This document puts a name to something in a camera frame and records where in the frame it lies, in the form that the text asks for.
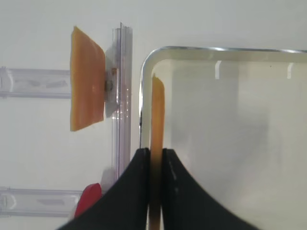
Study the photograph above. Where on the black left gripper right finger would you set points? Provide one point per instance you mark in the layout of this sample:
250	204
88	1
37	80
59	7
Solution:
187	206

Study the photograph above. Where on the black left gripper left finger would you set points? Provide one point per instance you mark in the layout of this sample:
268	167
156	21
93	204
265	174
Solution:
124	205

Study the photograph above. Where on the orange cheese slice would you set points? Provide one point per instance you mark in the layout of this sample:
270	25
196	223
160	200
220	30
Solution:
87	72
156	149

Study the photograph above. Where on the red tomato slice standing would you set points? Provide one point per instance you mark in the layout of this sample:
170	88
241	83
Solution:
91	194

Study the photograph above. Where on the clear tomato pusher track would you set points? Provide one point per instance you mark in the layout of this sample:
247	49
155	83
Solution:
37	202

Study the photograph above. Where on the clear cheese pusher track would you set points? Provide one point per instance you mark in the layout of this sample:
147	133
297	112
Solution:
35	83

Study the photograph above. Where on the metal serving tray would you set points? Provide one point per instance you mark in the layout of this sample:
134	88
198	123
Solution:
237	119

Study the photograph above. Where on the clear left front rail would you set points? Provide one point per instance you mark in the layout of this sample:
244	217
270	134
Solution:
118	100

